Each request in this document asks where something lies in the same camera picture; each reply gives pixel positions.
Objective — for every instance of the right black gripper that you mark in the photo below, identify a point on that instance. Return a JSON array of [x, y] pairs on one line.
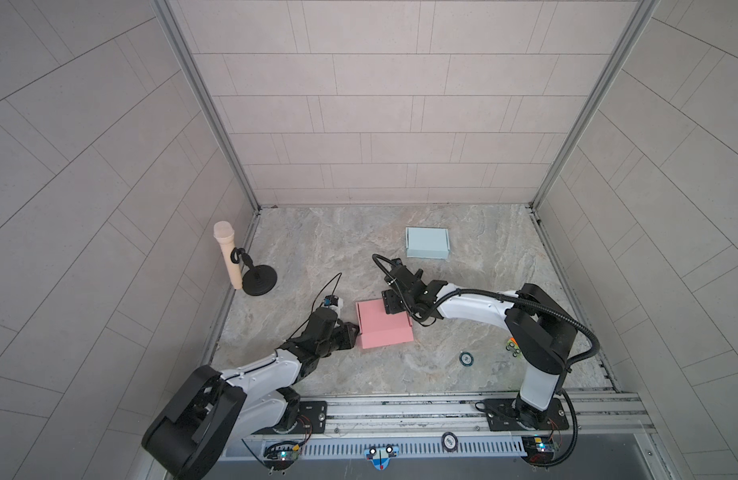
[[388, 301]]

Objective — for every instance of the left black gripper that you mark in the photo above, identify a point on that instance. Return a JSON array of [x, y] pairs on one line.
[[345, 330]]

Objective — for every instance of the pink paper box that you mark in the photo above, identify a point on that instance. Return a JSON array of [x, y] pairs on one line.
[[377, 328]]

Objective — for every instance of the light blue paper box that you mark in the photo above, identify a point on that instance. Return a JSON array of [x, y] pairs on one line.
[[427, 243]]

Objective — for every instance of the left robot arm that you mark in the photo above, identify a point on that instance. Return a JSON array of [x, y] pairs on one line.
[[211, 407]]

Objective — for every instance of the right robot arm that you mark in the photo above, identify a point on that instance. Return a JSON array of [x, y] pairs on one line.
[[532, 318]]

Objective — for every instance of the black round microphone stand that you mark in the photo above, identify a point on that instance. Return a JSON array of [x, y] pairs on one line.
[[258, 279]]

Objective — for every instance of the blue poker chip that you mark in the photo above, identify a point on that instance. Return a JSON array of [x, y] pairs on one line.
[[466, 359]]

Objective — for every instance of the orange green small toy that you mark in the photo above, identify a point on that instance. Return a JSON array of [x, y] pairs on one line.
[[513, 348]]

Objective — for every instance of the left green circuit board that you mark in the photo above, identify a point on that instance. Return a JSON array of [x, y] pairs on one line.
[[283, 454]]

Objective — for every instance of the green circuit board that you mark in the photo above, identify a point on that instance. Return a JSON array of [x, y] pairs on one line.
[[539, 449], [283, 454]]

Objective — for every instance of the blue sticker with eyes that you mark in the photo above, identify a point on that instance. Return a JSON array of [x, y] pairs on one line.
[[380, 456]]

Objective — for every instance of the round black white badge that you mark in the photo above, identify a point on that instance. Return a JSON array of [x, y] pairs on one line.
[[449, 442]]

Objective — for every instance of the right green circuit board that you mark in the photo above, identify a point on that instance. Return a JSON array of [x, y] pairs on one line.
[[539, 449]]

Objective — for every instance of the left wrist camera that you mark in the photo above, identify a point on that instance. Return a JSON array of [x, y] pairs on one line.
[[332, 302]]

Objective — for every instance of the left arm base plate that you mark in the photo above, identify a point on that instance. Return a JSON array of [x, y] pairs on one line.
[[311, 418]]

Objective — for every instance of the aluminium mounting rail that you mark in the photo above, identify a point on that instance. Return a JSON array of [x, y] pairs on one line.
[[386, 416]]

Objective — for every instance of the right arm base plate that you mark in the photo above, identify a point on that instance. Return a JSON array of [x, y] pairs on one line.
[[503, 415]]

